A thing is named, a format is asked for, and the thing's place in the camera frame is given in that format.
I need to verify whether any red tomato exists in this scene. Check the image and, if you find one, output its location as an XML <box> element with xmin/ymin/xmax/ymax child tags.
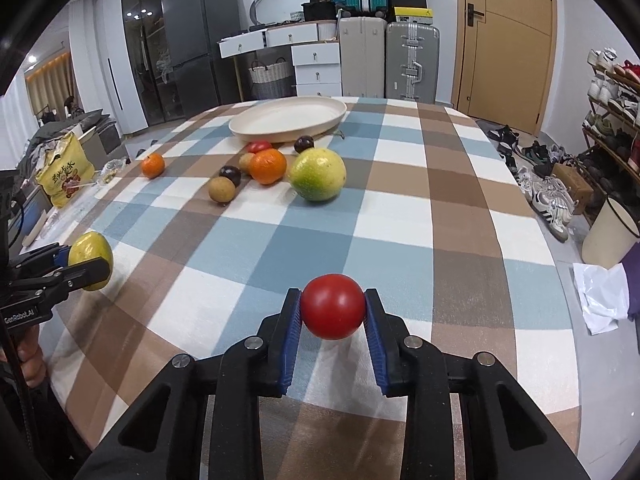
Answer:
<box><xmin>247</xmin><ymin>141</ymin><xmax>272</xmax><ymax>154</ymax></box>
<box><xmin>299</xmin><ymin>274</ymin><xmax>366</xmax><ymax>340</ymax></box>

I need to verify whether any small orange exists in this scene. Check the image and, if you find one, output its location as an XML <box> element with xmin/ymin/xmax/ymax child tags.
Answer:
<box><xmin>140</xmin><ymin>153</ymin><xmax>166</xmax><ymax>180</ymax></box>

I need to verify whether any brown kiwi fruit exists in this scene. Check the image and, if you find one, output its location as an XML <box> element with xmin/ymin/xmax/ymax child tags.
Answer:
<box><xmin>207</xmin><ymin>177</ymin><xmax>236</xmax><ymax>204</ymax></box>

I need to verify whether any dark plum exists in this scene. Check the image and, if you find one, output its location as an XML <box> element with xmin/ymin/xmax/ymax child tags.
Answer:
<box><xmin>218</xmin><ymin>165</ymin><xmax>242</xmax><ymax>188</ymax></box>

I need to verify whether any large orange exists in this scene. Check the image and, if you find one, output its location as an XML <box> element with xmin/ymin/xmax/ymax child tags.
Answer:
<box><xmin>248</xmin><ymin>148</ymin><xmax>288</xmax><ymax>185</ymax></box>

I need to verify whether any green yellow guava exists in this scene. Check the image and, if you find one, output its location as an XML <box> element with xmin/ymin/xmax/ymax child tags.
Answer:
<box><xmin>288</xmin><ymin>148</ymin><xmax>347</xmax><ymax>202</ymax></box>

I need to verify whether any brown longan fruit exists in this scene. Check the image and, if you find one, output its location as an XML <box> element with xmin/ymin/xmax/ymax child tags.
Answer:
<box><xmin>239</xmin><ymin>153</ymin><xmax>254</xmax><ymax>174</ymax></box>

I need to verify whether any dark cherry with stem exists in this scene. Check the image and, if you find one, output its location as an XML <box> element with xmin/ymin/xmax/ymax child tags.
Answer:
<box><xmin>294</xmin><ymin>129</ymin><xmax>345</xmax><ymax>154</ymax></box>

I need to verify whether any left hand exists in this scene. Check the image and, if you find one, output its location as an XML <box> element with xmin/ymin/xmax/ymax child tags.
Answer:
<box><xmin>16</xmin><ymin>325</ymin><xmax>47</xmax><ymax>389</ymax></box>

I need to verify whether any yellow shopping bag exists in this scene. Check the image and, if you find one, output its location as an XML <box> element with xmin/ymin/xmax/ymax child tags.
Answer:
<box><xmin>35</xmin><ymin>132</ymin><xmax>96</xmax><ymax>208</ymax></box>

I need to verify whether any checkered tablecloth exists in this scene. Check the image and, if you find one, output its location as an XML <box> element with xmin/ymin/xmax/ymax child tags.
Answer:
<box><xmin>41</xmin><ymin>98</ymin><xmax>579</xmax><ymax>479</ymax></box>

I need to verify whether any cream enamel bucket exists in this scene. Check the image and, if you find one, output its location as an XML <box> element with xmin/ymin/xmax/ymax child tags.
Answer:
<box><xmin>582</xmin><ymin>195</ymin><xmax>639</xmax><ymax>269</ymax></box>

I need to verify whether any cream oval plate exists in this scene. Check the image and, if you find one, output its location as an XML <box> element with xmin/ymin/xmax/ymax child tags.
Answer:
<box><xmin>228</xmin><ymin>96</ymin><xmax>347</xmax><ymax>143</ymax></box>

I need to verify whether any black refrigerator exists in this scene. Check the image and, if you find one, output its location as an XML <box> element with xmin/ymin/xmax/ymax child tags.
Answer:
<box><xmin>162</xmin><ymin>0</ymin><xmax>241</xmax><ymax>118</ymax></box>

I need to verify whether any woven laundry basket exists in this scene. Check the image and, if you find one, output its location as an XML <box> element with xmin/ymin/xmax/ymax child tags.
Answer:
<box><xmin>250</xmin><ymin>58</ymin><xmax>295</xmax><ymax>100</ymax></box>

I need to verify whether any wooden shoe rack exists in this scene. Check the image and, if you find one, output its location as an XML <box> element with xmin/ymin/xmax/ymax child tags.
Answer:
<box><xmin>578</xmin><ymin>48</ymin><xmax>639</xmax><ymax>222</ymax></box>

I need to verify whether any silver suitcase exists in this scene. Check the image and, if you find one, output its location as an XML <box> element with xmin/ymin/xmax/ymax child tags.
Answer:
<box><xmin>385</xmin><ymin>22</ymin><xmax>439</xmax><ymax>104</ymax></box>

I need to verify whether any white drawer desk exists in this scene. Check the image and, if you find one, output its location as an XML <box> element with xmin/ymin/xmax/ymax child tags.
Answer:
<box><xmin>218</xmin><ymin>20</ymin><xmax>343</xmax><ymax>98</ymax></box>

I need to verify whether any wooden door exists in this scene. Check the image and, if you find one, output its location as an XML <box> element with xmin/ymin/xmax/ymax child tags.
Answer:
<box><xmin>452</xmin><ymin>0</ymin><xmax>556</xmax><ymax>136</ymax></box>

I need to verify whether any beige suitcase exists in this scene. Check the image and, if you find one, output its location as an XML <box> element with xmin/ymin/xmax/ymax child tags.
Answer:
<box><xmin>338</xmin><ymin>18</ymin><xmax>387</xmax><ymax>99</ymax></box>

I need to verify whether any yellow black box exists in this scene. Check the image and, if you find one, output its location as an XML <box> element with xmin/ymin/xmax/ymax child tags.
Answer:
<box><xmin>394</xmin><ymin>6</ymin><xmax>433</xmax><ymax>25</ymax></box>

